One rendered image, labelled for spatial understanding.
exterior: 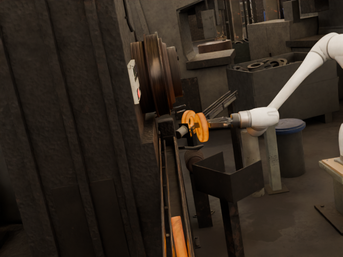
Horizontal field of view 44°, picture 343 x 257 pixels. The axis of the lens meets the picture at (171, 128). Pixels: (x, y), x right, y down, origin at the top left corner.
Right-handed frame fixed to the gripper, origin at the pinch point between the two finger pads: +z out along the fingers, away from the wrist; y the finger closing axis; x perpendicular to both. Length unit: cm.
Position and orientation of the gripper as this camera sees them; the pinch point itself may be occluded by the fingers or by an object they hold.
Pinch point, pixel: (200, 124)
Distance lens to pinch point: 225.2
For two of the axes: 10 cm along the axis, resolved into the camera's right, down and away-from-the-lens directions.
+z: -9.9, 1.2, -0.1
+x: -1.1, -9.6, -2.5
